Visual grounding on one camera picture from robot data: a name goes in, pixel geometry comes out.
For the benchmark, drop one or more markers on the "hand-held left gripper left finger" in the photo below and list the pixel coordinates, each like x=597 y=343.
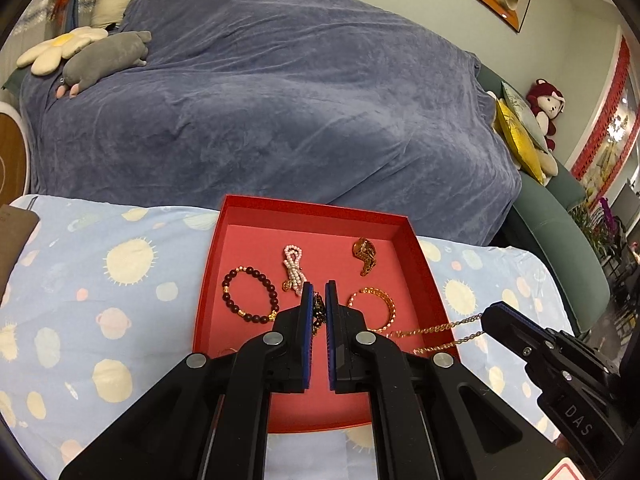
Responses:
x=306 y=330

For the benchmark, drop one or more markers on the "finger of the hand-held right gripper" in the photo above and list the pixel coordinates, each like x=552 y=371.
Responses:
x=535 y=324
x=510 y=332

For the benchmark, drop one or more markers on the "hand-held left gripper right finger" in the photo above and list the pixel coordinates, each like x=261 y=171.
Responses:
x=329 y=340

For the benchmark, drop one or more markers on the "woven gold bangle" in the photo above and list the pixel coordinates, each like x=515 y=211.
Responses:
x=389 y=305

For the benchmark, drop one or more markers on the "gold wristwatch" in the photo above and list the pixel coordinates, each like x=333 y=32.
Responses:
x=365 y=252

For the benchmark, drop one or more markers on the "red cardboard box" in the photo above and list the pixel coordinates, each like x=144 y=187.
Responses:
x=250 y=250

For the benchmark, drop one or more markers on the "white card with red border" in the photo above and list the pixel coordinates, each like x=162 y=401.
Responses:
x=565 y=470

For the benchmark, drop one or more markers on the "green sofa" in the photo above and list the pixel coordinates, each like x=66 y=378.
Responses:
x=555 y=220

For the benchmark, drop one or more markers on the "potted orchid plant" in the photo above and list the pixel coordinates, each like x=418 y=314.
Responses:
x=600 y=230

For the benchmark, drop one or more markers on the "cream star plush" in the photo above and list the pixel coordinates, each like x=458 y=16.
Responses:
x=547 y=165

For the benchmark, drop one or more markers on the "yellow cushion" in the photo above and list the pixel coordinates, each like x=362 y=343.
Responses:
x=520 y=140

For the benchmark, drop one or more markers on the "grey-green cushion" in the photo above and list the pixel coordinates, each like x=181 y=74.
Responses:
x=525 y=110

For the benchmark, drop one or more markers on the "red monkey plush toy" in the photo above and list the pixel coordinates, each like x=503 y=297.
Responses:
x=547 y=105

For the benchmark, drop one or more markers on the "blue-grey blanket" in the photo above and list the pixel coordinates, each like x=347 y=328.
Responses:
x=275 y=110

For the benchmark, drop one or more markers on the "brown notebook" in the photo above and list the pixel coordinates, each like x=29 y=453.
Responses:
x=15 y=240

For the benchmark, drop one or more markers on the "grey plush toy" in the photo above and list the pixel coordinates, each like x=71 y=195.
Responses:
x=105 y=55

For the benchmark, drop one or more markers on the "round white wooden-top table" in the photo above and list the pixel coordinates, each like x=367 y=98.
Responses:
x=10 y=160

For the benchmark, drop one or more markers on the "flower shaped cushion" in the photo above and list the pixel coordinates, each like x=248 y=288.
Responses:
x=50 y=52

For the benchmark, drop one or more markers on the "white sheer curtain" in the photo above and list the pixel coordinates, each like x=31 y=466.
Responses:
x=35 y=20

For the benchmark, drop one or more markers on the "red wall decoration strip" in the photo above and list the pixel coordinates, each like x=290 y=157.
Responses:
x=600 y=110

